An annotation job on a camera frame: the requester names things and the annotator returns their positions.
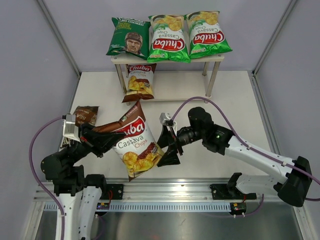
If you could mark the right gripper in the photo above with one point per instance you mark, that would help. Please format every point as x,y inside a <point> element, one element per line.
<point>167,138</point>

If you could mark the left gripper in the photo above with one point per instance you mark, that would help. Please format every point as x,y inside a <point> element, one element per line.
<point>96,141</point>

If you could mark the brown Chuba bag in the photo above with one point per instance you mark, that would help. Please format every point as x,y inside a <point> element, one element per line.
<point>140,82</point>
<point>138,149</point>

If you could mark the dark brown sea salt bag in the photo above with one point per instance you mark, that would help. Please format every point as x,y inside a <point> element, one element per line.
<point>84,115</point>

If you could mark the green Chuba bag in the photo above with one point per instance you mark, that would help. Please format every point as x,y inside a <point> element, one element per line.
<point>168,42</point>
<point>206,37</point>

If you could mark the dark green portrait chips bag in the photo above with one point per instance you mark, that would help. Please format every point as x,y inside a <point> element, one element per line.
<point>130,36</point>

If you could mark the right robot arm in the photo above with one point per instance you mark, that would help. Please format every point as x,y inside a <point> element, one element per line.
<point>287,178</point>

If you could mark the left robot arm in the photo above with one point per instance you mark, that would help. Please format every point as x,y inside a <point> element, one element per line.
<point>78,194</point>

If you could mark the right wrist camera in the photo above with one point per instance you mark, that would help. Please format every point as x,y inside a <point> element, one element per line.
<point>166,120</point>

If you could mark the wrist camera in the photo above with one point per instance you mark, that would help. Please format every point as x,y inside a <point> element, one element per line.
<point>166,120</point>
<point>70,130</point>

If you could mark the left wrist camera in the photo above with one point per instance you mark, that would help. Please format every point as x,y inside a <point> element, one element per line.
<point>70,130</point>

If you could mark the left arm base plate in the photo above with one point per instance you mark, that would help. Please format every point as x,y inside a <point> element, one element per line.
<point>112,191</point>

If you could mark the aluminium mounting rail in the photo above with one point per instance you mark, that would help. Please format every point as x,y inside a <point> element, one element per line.
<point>160,190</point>

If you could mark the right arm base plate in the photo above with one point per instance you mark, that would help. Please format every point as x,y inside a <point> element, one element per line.
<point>219,191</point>

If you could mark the slotted cable duct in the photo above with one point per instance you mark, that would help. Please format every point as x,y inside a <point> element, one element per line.
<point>215,207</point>

